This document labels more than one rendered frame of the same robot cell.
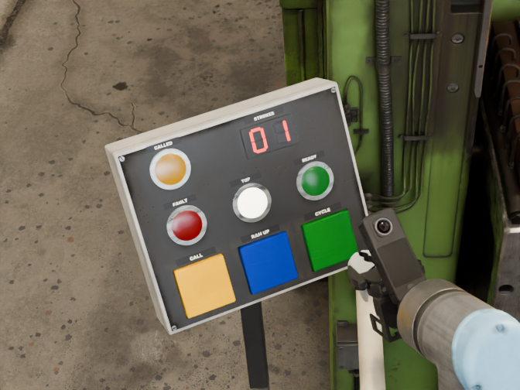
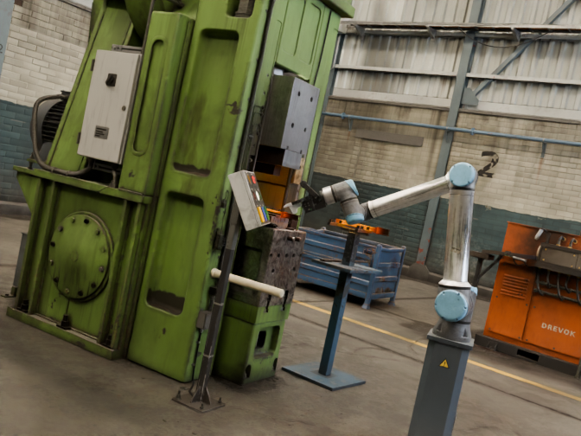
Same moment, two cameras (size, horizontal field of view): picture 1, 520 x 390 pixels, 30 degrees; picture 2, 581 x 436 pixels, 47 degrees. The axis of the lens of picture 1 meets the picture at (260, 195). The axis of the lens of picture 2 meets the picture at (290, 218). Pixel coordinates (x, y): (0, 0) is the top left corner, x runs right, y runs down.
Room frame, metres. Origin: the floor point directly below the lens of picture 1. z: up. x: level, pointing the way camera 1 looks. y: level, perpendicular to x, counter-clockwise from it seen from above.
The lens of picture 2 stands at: (-0.55, 2.95, 1.19)
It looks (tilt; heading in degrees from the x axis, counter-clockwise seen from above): 3 degrees down; 294
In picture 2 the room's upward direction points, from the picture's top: 12 degrees clockwise
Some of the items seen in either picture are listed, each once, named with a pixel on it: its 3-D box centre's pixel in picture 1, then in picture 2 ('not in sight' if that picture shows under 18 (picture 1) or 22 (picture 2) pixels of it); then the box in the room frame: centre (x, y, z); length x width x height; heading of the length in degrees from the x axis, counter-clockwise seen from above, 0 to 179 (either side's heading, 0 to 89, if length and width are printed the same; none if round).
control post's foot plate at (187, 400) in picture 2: not in sight; (200, 394); (1.06, 0.04, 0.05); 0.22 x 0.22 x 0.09; 84
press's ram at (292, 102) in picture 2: not in sight; (274, 114); (1.29, -0.59, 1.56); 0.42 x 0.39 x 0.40; 174
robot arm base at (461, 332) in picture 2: not in sight; (453, 327); (-0.03, -0.41, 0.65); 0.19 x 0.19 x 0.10
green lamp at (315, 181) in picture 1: (315, 180); not in sight; (1.01, -0.08, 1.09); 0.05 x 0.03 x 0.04; 84
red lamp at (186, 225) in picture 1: (186, 225); not in sight; (0.94, 0.11, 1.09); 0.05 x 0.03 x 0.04; 84
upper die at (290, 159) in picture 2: not in sight; (262, 154); (1.29, -0.55, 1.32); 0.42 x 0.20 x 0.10; 174
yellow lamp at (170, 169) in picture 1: (170, 169); not in sight; (0.98, 0.12, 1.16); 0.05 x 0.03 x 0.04; 84
